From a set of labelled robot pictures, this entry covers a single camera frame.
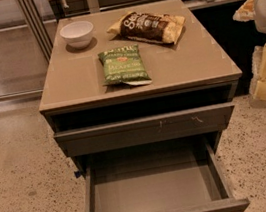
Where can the white ceramic bowl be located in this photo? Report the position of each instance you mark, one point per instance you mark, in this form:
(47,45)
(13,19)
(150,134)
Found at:
(77,34)

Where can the green jalapeno chip bag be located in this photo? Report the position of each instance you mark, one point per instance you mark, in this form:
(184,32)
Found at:
(124,65)

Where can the grey drawer cabinet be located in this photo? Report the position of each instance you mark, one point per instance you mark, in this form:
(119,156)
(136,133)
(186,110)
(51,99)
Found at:
(193,73)

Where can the brown chip bag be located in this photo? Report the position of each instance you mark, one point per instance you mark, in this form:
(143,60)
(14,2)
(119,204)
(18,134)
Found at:
(147,27)

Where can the closed top drawer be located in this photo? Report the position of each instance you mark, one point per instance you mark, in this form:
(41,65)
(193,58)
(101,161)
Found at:
(131,133)

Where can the open middle drawer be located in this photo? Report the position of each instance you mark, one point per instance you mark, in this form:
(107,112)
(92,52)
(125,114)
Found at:
(181,179)

